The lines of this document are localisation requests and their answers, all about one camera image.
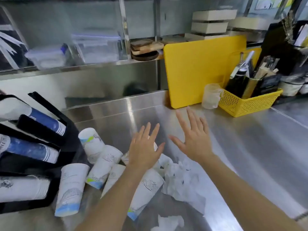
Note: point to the person's left hand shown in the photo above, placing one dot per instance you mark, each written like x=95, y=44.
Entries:
x=143, y=153

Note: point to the person's right hand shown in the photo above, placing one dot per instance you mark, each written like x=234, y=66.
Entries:
x=196, y=144

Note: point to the person's right middle finger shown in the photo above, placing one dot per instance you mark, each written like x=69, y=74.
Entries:
x=191, y=119

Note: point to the person's left thumb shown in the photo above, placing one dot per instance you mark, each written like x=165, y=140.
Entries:
x=159, y=148

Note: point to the person's right thumb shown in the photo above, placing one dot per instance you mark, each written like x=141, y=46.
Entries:
x=176, y=141

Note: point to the person's right little finger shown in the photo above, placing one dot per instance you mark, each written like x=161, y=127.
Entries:
x=206, y=131

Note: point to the person's left middle finger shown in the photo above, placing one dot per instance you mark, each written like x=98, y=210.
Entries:
x=147, y=131

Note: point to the person's left forearm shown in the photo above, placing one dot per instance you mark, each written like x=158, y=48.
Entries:
x=115, y=202

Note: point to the person's right forearm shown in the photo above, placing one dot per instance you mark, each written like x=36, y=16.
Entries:
x=240, y=190

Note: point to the clear plastic measuring cup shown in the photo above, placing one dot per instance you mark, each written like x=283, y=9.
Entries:
x=210, y=97

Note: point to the crumpled white plastic bag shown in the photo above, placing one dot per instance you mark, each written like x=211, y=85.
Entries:
x=182, y=180

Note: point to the yellow plastic basket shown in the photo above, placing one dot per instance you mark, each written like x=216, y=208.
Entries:
x=247, y=104

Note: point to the large yellow cutting board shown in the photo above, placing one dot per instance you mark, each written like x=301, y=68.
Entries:
x=195, y=69

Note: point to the pile of white paper cups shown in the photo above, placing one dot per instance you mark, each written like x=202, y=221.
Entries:
x=103, y=165

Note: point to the dark bottle with metal spout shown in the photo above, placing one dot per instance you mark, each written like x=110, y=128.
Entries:
x=237, y=81

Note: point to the metal utensil canister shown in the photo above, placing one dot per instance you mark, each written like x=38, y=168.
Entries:
x=250, y=87

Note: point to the crumpled white tissue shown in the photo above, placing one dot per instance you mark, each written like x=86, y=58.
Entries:
x=168, y=223

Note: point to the black cup dispenser rack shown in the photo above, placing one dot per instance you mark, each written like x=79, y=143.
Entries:
x=69, y=139

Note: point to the stack of wooden boards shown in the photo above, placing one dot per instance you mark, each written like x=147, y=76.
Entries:
x=144, y=49

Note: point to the utensils in canister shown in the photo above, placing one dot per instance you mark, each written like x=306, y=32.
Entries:
x=263, y=67

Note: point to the white round tub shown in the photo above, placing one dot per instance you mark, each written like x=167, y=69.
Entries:
x=291, y=87

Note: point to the clear container with blue lid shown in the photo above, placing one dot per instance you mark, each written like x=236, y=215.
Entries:
x=96, y=48

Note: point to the stack of blue paper cups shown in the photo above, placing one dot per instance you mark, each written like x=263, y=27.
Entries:
x=45, y=121
x=31, y=149

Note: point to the stainless steel shelf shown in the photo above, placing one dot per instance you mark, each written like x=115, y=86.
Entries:
x=125, y=28

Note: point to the black storage holder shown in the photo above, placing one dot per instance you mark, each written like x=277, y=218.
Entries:
x=284, y=50

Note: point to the white flat tray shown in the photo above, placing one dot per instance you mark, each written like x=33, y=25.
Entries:
x=250, y=22

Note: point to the small clear plastic container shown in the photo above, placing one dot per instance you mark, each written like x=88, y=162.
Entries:
x=45, y=57

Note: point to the stack of white sleeved cups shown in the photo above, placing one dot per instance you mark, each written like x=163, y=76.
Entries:
x=21, y=188

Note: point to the bundle of white wrapped straws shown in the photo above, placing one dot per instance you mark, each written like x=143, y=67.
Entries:
x=9, y=48

